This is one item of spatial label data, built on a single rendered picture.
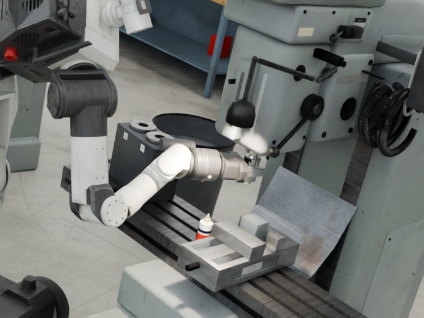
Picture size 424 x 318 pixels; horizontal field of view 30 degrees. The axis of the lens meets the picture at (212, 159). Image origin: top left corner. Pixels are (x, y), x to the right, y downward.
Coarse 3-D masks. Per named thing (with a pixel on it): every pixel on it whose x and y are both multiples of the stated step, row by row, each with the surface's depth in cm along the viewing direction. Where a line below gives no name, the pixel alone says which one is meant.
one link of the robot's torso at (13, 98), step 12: (0, 84) 226; (12, 84) 224; (0, 96) 219; (12, 96) 224; (0, 108) 225; (12, 108) 224; (0, 120) 226; (12, 120) 226; (0, 132) 227; (0, 144) 228; (0, 156) 227; (0, 168) 228; (0, 180) 229
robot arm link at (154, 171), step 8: (176, 144) 209; (168, 152) 207; (176, 152) 208; (184, 152) 209; (160, 160) 205; (168, 160) 206; (176, 160) 207; (184, 160) 208; (152, 168) 205; (160, 168) 204; (168, 168) 205; (176, 168) 206; (152, 176) 205; (160, 176) 204; (168, 176) 205; (160, 184) 205
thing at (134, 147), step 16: (128, 128) 256; (144, 128) 255; (128, 144) 254; (144, 144) 247; (112, 160) 262; (128, 160) 255; (144, 160) 248; (112, 176) 263; (128, 176) 256; (160, 192) 253
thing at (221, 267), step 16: (208, 240) 220; (272, 240) 223; (288, 240) 231; (192, 256) 212; (208, 256) 212; (224, 256) 214; (240, 256) 216; (272, 256) 223; (288, 256) 229; (192, 272) 213; (208, 272) 209; (224, 272) 208; (240, 272) 215; (256, 272) 220; (224, 288) 212
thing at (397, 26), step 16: (400, 0) 222; (416, 0) 228; (384, 16) 219; (400, 16) 225; (416, 16) 231; (368, 32) 216; (384, 32) 222; (400, 32) 228; (416, 32) 235; (336, 48) 210; (352, 48) 214; (368, 48) 220; (416, 48) 239
